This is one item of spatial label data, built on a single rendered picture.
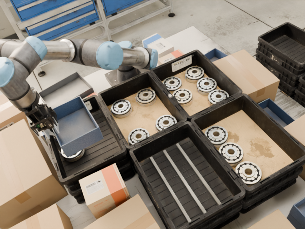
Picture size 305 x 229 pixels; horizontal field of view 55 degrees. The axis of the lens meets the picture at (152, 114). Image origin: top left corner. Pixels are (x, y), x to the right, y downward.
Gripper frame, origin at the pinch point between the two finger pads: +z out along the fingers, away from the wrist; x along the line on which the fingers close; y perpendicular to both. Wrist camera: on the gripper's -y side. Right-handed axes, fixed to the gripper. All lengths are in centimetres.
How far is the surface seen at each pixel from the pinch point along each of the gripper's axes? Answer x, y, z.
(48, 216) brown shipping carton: -19.9, 15.1, 24.9
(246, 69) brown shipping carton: 96, -5, 35
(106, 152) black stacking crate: 11.5, -2.1, 30.9
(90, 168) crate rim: 3.4, 8.9, 20.0
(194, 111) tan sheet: 58, 1, 35
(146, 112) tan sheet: 39, -12, 33
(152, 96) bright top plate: 46, -18, 31
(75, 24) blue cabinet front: 42, -198, 79
